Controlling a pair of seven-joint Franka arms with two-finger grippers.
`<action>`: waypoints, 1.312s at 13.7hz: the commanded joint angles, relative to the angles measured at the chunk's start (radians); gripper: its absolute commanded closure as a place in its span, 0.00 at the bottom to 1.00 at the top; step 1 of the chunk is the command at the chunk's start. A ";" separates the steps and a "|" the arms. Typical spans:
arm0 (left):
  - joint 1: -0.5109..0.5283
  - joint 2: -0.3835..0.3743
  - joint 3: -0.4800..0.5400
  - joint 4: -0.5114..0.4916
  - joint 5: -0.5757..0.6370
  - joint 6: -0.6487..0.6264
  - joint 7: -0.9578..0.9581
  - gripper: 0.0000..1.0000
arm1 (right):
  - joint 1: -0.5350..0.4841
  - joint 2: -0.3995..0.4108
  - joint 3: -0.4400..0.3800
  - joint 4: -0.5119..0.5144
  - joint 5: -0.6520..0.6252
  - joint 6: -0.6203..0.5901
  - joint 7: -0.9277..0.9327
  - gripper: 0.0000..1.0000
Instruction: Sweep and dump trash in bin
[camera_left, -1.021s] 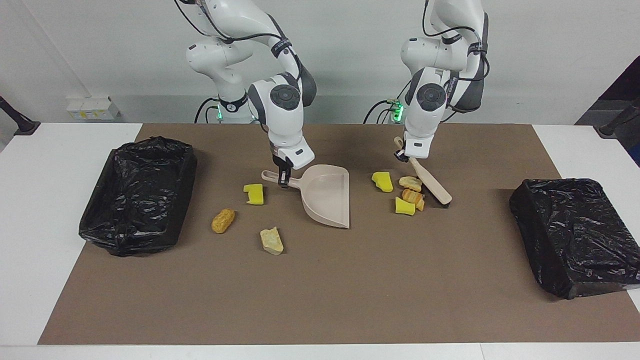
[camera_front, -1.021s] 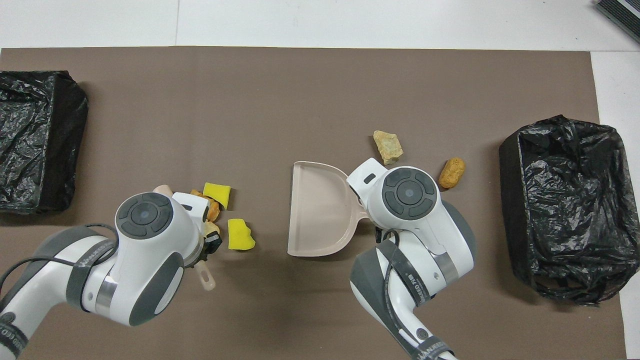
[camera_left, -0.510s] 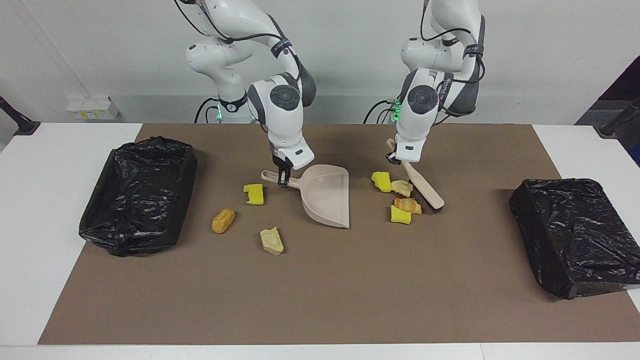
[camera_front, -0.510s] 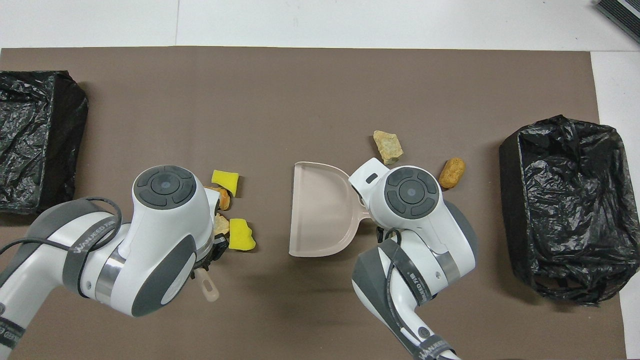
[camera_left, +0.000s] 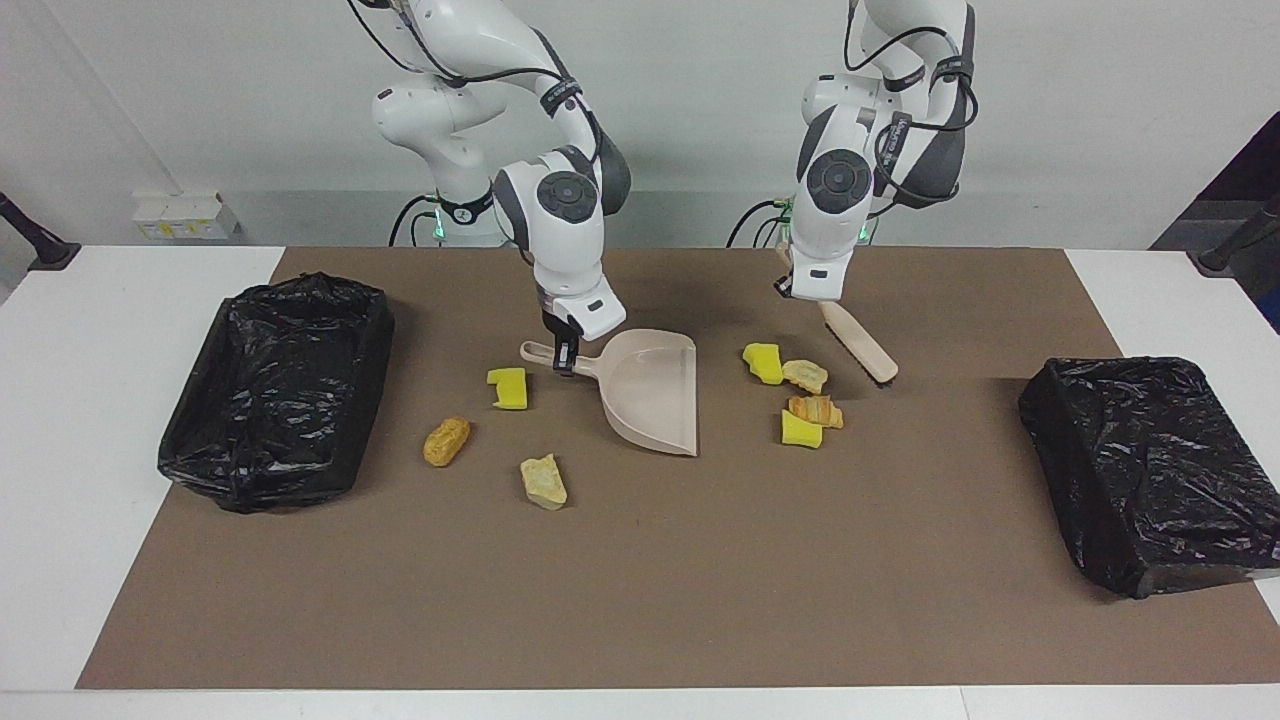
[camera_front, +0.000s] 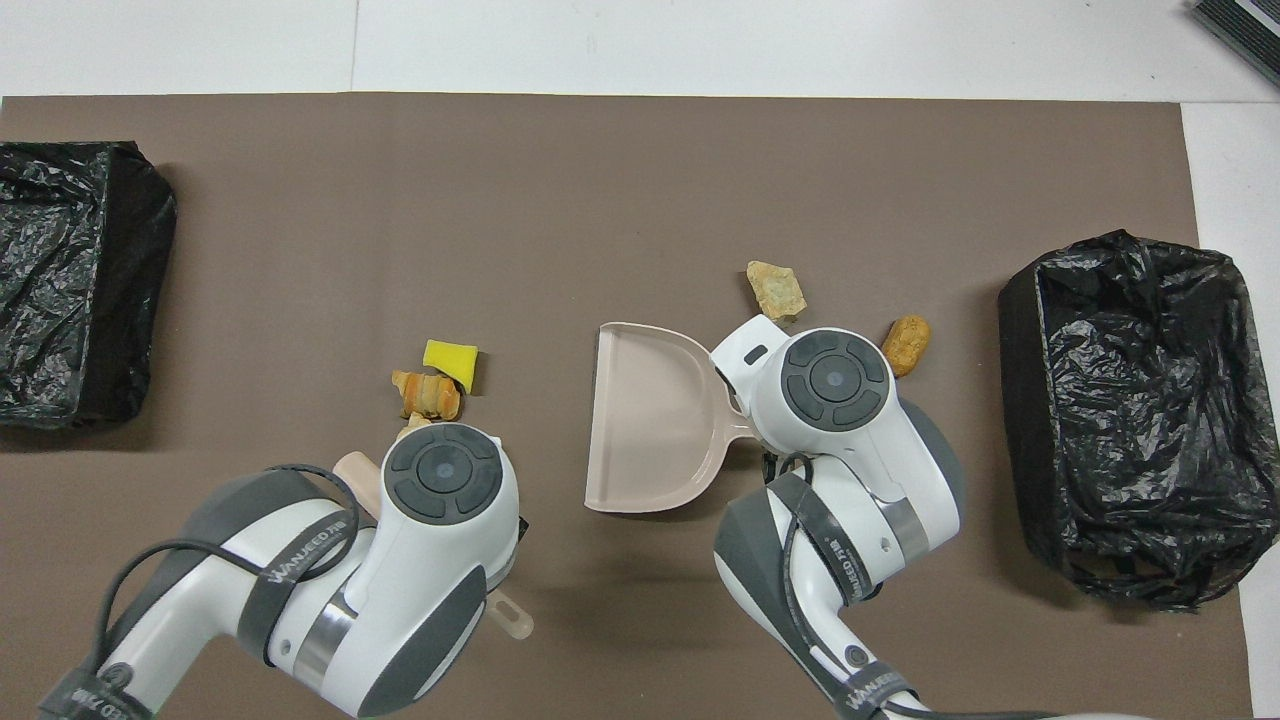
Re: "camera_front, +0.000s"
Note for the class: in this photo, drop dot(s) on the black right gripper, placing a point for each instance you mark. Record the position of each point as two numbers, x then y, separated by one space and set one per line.
773 465

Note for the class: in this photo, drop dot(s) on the beige plastic dustpan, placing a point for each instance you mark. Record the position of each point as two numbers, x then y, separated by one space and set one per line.
650 420

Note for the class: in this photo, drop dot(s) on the greenish stone-like bread chunk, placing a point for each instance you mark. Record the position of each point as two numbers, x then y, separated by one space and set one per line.
775 288

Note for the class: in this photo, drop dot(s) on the brown fried nugget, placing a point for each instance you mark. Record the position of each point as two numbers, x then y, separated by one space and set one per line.
905 345

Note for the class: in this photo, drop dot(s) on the yellow sponge with green side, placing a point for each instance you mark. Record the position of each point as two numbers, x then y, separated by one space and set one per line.
448 355

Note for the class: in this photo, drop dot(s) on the striped croissant piece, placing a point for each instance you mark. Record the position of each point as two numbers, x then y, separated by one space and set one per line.
428 395

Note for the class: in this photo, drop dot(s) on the beige hand brush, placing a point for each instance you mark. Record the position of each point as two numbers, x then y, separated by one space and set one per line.
358 485

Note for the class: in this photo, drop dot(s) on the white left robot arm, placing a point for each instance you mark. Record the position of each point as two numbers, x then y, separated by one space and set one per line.
420 580

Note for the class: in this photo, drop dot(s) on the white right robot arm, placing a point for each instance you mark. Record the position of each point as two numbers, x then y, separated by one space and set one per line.
850 470

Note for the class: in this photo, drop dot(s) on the open black bag-lined bin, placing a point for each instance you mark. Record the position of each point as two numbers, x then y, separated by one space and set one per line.
1150 400

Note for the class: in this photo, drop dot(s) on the black bag-covered bin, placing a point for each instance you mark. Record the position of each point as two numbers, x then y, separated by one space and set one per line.
70 280

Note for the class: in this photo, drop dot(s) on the brown table mat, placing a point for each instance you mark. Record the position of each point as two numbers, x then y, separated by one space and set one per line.
400 200

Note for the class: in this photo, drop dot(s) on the dark ribbed device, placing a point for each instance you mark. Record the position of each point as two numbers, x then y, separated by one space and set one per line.
1240 25

